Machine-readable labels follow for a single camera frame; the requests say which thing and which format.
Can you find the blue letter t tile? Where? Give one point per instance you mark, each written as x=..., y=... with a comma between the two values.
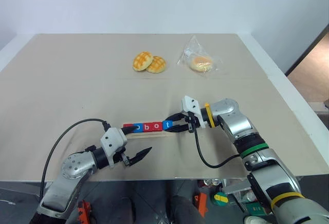
x=167, y=125

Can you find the orange black tool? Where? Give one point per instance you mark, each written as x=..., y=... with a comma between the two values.
x=84, y=211
x=201, y=204

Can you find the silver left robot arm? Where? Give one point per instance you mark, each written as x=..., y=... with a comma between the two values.
x=74, y=167

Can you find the golden crosshatched bread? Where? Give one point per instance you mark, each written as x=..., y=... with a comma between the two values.
x=142, y=60
x=158, y=66

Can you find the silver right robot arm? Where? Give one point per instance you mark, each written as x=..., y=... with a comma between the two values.
x=239, y=123

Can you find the dark rounded shape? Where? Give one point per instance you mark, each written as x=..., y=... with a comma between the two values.
x=181, y=208

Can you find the thin yellow wrist tie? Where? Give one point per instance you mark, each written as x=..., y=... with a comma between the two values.
x=210, y=116

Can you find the pale round bun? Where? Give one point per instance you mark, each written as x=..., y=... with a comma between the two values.
x=200, y=64

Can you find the green yellow round object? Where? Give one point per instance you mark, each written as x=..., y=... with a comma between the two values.
x=220, y=198

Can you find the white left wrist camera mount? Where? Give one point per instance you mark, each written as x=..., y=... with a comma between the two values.
x=113, y=138

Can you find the row of letter blocks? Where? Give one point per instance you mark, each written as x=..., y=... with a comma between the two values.
x=149, y=134

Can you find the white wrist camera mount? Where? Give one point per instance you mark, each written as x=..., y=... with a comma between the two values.
x=191, y=104
x=113, y=138

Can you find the red letter o tile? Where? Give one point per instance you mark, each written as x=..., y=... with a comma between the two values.
x=156, y=127

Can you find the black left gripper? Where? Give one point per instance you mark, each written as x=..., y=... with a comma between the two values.
x=124, y=157

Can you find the beige table cover sheet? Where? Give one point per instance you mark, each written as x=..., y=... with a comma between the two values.
x=77, y=80

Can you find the red letter b tile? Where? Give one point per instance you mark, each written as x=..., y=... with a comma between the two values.
x=147, y=127

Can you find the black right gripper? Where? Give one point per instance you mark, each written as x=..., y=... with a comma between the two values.
x=191, y=121

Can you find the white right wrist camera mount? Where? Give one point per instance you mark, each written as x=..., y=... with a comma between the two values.
x=191, y=104

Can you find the clear plastic bag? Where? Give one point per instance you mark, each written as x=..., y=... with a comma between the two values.
x=195, y=46

